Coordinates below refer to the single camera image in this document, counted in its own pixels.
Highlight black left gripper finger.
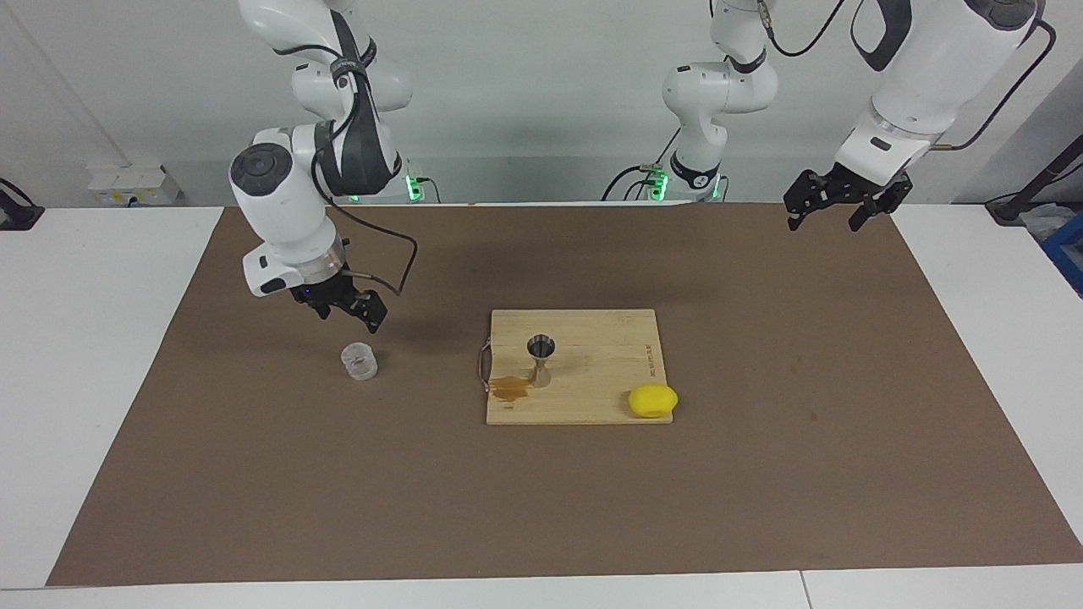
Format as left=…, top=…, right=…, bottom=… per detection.
left=849, top=182, right=913, bottom=232
left=783, top=171, right=834, bottom=232

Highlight clear plastic cup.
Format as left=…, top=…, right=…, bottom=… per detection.
left=341, top=342, right=379, bottom=381

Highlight steel jigger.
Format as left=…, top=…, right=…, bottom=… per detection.
left=526, top=335, right=557, bottom=388

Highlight black stand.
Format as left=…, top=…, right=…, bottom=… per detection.
left=986, top=134, right=1083, bottom=225

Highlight clear plastic bag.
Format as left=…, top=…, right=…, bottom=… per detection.
left=1020, top=203, right=1075, bottom=244

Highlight brown table mat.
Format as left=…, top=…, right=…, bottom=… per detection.
left=47, top=203, right=1083, bottom=587

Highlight blue crate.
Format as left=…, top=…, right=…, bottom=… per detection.
left=1039, top=211, right=1083, bottom=299

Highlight white power strip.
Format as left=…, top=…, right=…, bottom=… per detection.
left=87, top=163, right=183, bottom=206

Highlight bamboo cutting board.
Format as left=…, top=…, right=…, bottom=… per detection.
left=479, top=309, right=675, bottom=426

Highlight yellow lemon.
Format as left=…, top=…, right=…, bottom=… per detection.
left=628, top=384, right=679, bottom=420

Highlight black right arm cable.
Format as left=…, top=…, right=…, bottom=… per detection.
left=272, top=34, right=420, bottom=297

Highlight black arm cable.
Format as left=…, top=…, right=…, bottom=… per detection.
left=757, top=0, right=1058, bottom=153
left=272, top=34, right=420, bottom=297

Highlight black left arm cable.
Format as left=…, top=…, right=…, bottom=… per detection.
left=757, top=0, right=1058, bottom=153

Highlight black clamp mount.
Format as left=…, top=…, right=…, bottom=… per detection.
left=0, top=178, right=45, bottom=231

